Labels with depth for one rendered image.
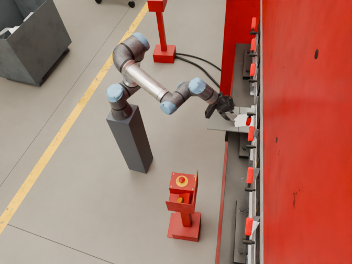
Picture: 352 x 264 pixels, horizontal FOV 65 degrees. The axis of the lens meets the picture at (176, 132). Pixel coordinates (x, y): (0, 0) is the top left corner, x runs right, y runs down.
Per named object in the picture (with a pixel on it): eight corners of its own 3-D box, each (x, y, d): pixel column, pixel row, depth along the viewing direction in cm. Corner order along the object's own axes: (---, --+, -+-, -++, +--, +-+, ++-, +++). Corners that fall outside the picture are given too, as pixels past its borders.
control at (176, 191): (173, 180, 180) (171, 167, 165) (198, 183, 177) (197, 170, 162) (167, 210, 168) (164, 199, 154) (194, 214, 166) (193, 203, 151)
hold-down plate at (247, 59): (243, 51, 213) (244, 48, 211) (251, 52, 212) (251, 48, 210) (242, 79, 197) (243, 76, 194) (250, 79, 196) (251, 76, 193)
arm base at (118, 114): (108, 118, 199) (103, 109, 191) (117, 102, 207) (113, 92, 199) (127, 122, 195) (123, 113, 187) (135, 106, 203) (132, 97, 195)
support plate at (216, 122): (210, 105, 170) (210, 104, 169) (254, 109, 166) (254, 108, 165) (207, 129, 160) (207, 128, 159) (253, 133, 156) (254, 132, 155)
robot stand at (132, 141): (129, 169, 262) (105, 119, 198) (136, 153, 271) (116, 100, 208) (146, 174, 257) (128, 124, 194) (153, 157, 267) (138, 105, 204)
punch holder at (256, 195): (252, 187, 119) (258, 169, 105) (273, 189, 117) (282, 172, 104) (251, 222, 110) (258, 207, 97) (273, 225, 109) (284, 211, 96)
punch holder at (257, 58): (254, 61, 163) (259, 36, 150) (269, 62, 162) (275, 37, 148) (254, 79, 155) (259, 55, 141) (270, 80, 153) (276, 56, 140)
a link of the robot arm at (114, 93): (106, 104, 193) (100, 90, 182) (120, 92, 198) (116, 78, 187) (118, 112, 188) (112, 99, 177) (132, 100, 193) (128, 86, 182)
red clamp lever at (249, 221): (245, 218, 97) (242, 244, 98) (257, 219, 97) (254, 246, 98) (245, 216, 99) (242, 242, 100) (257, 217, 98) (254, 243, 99)
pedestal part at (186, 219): (184, 218, 219) (179, 191, 175) (191, 219, 218) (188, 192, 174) (183, 226, 216) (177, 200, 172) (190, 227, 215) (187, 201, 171)
